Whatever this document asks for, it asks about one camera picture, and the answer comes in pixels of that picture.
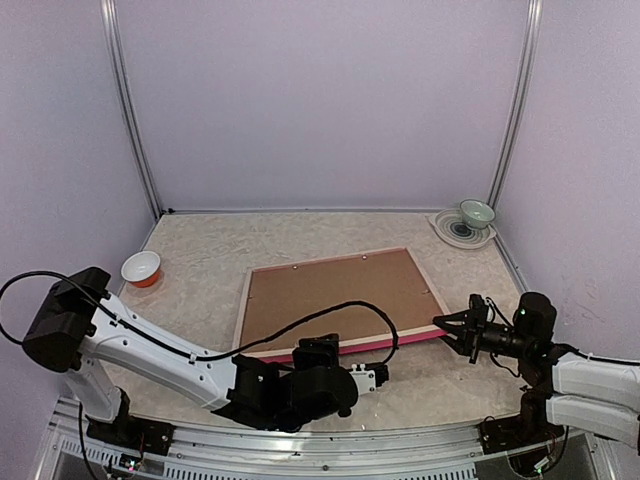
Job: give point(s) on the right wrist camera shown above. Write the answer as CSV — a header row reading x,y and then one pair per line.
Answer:
x,y
480,308

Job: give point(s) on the orange white bowl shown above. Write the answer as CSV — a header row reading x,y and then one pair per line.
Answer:
x,y
142,269

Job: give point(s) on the aluminium corner post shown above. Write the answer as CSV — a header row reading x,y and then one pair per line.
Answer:
x,y
118,65
519,99

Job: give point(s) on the left aluminium corner post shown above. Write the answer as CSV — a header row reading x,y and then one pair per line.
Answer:
x,y
118,65

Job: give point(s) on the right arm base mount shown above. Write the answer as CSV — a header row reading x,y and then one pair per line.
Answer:
x,y
530,426

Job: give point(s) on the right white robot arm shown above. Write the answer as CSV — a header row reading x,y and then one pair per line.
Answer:
x,y
565,388

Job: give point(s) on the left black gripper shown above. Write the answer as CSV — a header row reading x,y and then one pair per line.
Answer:
x,y
318,351

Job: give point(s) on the pale green ceramic bowl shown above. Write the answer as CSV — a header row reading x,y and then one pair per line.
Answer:
x,y
476,214

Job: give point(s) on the brown cardboard backing board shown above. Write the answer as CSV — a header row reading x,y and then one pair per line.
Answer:
x,y
340,290

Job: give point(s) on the white swirl pattern plate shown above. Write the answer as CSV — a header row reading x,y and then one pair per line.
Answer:
x,y
448,225

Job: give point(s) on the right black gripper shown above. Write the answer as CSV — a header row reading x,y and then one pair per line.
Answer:
x,y
469,339

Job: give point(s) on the pink wooden picture frame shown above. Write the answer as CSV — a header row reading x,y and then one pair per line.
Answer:
x,y
360,345

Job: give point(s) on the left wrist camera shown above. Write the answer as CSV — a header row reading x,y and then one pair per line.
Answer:
x,y
369,377

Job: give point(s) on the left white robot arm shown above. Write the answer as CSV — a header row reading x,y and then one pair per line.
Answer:
x,y
81,324

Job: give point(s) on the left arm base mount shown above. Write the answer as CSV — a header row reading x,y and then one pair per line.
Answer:
x,y
132,432

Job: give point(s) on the right aluminium corner post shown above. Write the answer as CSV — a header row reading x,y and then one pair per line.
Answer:
x,y
519,99

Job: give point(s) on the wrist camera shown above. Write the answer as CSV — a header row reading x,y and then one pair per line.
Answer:
x,y
480,308
369,377

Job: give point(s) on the aluminium front rail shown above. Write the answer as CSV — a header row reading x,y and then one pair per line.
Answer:
x,y
212,452

